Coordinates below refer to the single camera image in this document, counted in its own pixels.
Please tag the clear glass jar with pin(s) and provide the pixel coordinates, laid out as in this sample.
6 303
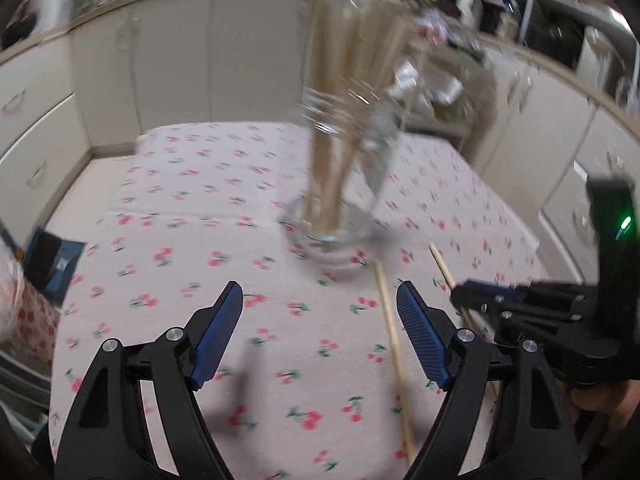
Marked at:
385 28

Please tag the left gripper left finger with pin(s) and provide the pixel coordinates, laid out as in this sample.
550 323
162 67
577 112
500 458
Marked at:
106 435

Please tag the wooden chopstick in jar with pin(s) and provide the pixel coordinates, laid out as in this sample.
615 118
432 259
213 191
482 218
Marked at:
344 141
324 76

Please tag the beige kitchen base cabinets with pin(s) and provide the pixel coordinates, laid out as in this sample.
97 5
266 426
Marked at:
91 87

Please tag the single wooden chopstick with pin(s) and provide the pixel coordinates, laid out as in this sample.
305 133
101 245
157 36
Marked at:
407 433

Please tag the cherry print tablecloth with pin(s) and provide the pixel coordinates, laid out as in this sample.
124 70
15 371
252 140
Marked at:
306 387

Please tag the white electric kettle pot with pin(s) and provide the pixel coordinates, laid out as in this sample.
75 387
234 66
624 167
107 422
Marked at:
599 64

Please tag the blue dustpan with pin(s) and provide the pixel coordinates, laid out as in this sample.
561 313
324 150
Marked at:
50 263

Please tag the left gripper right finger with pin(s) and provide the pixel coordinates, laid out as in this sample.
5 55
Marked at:
502 417

